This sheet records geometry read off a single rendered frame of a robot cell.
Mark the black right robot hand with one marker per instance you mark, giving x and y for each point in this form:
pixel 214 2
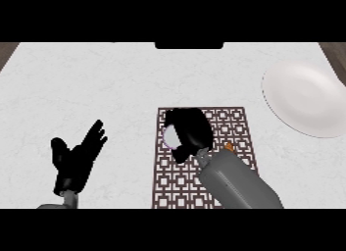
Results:
pixel 193 130

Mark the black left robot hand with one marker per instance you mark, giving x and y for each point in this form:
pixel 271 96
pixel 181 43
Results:
pixel 76 160

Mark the pale can with purple rim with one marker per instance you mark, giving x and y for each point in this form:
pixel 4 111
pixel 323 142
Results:
pixel 171 136

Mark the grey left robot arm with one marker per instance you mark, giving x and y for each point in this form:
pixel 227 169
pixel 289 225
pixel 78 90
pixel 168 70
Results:
pixel 64 201

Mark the brown patterned placemat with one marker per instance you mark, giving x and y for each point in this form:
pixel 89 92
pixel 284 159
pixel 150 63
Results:
pixel 180 189

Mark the white plate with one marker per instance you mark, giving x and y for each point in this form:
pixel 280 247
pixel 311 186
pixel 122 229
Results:
pixel 308 99

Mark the black appliance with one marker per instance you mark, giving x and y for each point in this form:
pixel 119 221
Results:
pixel 188 45

